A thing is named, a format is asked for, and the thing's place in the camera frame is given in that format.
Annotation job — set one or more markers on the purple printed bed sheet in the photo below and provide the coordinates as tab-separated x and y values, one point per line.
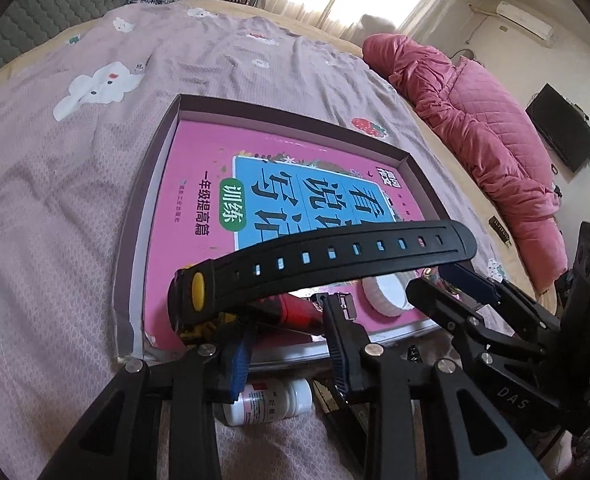
50	210

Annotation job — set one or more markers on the small dark rectangular tag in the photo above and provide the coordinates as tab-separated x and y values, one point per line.
500	230

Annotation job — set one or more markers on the pink book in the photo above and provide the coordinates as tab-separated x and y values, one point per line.
195	160

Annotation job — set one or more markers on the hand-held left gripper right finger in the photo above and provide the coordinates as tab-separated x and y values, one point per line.
340	355

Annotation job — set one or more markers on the pink quilt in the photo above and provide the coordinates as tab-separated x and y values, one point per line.
475	125

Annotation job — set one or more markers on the grey pillow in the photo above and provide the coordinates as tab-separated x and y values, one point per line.
377	25

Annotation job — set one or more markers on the white pill bottle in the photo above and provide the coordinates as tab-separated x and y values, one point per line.
265	402

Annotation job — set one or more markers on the black television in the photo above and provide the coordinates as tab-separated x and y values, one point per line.
565	130

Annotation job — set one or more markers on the white bottle cap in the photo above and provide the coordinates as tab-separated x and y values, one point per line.
387	295

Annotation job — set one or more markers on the black and yellow wristwatch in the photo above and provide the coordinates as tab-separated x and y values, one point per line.
375	245

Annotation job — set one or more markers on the grey quilted sofa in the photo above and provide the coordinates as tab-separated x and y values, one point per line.
50	10

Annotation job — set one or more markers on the shallow grey cardboard box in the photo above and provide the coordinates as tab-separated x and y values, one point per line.
137	240

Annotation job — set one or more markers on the red lighter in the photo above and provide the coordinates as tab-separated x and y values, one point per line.
295	312

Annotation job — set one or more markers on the white air conditioner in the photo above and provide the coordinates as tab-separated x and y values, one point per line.
525	20

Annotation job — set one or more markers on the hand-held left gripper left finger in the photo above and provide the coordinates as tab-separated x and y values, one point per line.
237	360

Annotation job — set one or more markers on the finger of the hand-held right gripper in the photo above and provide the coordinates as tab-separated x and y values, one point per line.
440	300
467	280

